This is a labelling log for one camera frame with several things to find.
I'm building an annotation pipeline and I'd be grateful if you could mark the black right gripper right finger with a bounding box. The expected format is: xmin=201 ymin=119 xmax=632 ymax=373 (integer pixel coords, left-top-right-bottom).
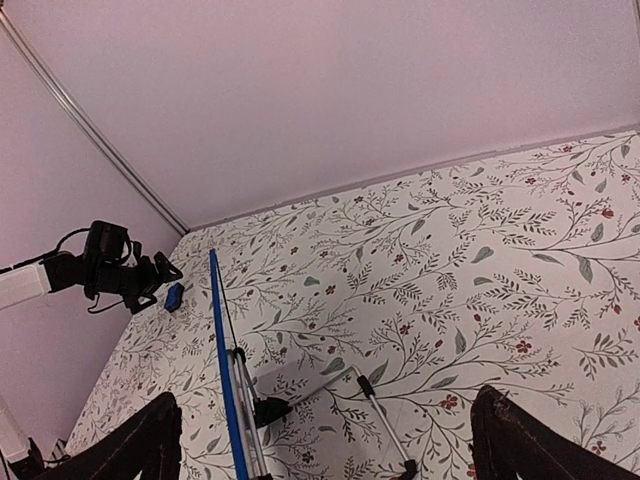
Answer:
xmin=470 ymin=385 xmax=638 ymax=480

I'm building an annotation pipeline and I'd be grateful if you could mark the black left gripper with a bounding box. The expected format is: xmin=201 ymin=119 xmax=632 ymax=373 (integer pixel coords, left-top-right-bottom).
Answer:
xmin=82 ymin=220 xmax=183 ymax=315

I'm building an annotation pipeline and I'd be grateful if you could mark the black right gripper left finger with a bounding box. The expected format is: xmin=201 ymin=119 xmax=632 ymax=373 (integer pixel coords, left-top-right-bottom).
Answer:
xmin=38 ymin=392 xmax=182 ymax=480

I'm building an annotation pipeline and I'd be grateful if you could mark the blue whiteboard eraser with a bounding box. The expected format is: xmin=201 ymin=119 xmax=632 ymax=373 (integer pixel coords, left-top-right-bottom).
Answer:
xmin=164 ymin=282 xmax=185 ymax=313

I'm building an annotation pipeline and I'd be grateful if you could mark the small blue-framed whiteboard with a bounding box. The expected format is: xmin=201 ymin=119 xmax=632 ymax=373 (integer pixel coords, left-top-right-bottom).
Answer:
xmin=209 ymin=249 xmax=252 ymax=480

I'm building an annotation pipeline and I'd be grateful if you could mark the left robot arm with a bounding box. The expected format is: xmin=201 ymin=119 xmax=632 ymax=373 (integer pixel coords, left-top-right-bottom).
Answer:
xmin=1 ymin=220 xmax=183 ymax=314

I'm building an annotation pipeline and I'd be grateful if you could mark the floral patterned table mat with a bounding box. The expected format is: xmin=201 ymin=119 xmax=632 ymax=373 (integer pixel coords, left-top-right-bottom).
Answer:
xmin=67 ymin=130 xmax=639 ymax=479

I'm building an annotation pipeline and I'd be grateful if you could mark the wire whiteboard stand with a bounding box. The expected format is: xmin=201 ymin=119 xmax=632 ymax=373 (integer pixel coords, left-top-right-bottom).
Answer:
xmin=231 ymin=347 xmax=418 ymax=479

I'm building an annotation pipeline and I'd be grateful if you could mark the left aluminium frame post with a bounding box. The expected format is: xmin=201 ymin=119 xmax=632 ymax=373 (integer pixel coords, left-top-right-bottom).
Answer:
xmin=1 ymin=3 xmax=190 ymax=236

